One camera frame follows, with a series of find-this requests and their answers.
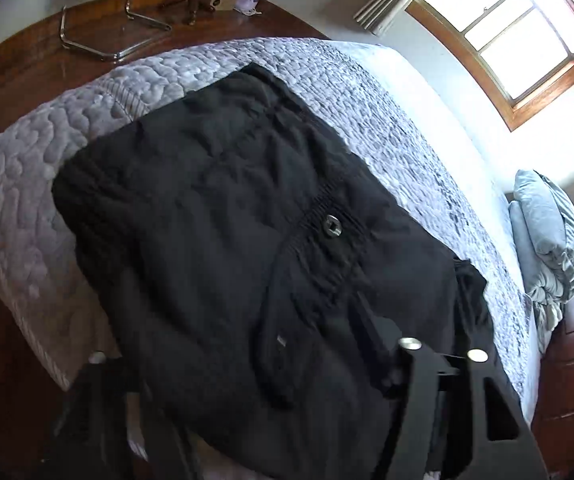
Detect black pants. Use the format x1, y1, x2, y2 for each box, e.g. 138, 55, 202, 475
52, 64, 493, 479

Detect folded grey blanket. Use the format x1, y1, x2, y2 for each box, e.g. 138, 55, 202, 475
509, 170, 574, 352

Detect grey quilted bedspread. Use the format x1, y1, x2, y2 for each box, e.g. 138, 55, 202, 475
0, 38, 541, 419

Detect wooden framed window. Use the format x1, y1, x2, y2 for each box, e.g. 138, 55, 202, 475
407, 0, 574, 130

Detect purple plastic bag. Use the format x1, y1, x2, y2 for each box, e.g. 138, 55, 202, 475
234, 0, 261, 16

